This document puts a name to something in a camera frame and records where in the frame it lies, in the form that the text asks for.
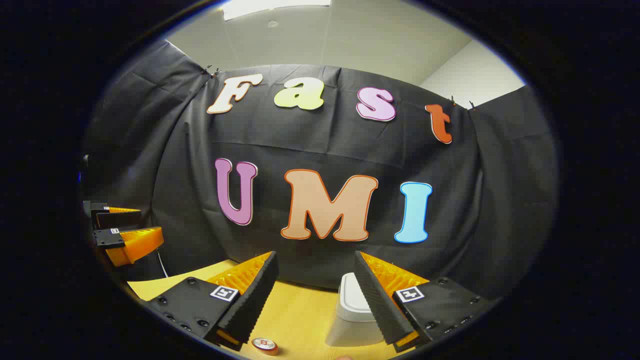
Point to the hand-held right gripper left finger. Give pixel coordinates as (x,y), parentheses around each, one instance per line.
(255,300)

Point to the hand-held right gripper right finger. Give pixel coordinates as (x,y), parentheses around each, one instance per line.
(380,305)

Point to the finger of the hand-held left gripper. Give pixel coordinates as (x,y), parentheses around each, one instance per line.
(117,219)
(135,245)

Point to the white desktop garbage bin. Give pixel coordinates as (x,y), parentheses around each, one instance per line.
(352,300)

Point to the red pop can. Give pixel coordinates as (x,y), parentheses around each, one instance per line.
(264,345)

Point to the wooden desktop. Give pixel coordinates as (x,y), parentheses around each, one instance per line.
(300,315)

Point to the black backdrop cloth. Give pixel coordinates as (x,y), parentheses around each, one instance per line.
(320,145)

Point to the ceiling light panel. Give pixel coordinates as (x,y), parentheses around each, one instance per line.
(275,7)

